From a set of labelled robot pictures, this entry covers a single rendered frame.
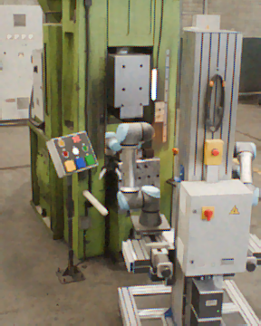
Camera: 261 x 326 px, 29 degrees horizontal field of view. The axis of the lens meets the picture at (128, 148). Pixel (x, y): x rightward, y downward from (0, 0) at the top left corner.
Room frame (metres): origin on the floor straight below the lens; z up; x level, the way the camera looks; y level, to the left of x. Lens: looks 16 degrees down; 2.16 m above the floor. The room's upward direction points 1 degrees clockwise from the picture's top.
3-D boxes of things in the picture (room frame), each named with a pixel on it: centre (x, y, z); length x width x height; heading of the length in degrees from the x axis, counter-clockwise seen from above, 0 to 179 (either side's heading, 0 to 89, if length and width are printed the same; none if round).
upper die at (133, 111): (4.11, 0.07, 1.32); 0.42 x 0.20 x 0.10; 24
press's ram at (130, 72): (4.13, 0.03, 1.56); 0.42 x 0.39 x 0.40; 24
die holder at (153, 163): (4.14, 0.02, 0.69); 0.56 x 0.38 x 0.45; 24
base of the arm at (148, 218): (2.92, -0.15, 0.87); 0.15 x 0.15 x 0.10
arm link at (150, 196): (2.92, -0.14, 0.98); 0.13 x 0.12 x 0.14; 107
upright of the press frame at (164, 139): (4.40, -0.22, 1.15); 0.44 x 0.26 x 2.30; 24
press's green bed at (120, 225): (4.14, 0.02, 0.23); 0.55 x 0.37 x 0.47; 24
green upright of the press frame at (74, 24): (4.13, 0.39, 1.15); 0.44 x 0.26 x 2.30; 24
